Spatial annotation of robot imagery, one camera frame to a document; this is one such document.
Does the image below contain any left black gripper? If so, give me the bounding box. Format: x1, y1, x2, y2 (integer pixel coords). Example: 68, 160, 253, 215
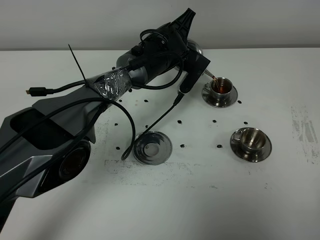
139, 8, 194, 81

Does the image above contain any stainless steel teapot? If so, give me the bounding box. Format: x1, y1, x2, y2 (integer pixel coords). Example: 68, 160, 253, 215
183, 39, 217, 84

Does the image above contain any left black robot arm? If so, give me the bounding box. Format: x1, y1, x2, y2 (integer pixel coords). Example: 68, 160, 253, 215
0, 9, 195, 224

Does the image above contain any far stainless steel teacup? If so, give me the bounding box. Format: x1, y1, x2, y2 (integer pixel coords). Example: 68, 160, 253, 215
202, 77, 234, 99

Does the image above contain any stainless steel teacup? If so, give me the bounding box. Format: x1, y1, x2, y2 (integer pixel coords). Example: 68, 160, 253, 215
232, 127, 267, 154
202, 77, 234, 99

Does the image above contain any far stainless steel saucer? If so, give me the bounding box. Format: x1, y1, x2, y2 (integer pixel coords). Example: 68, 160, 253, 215
201, 81, 238, 108

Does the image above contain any stainless steel saucer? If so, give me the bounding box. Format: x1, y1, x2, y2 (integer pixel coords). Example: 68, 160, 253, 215
201, 81, 238, 108
230, 127, 272, 163

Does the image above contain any steel teapot saucer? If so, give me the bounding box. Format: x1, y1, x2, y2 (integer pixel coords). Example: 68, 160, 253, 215
132, 131, 173, 166

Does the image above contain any near stainless steel saucer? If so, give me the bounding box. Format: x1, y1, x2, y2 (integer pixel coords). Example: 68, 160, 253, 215
230, 127, 272, 163

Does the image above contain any near stainless steel teacup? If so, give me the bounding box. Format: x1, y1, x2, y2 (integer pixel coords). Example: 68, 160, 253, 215
232, 127, 267, 154

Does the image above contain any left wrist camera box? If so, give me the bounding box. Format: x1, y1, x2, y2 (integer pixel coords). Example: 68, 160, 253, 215
179, 49, 211, 94

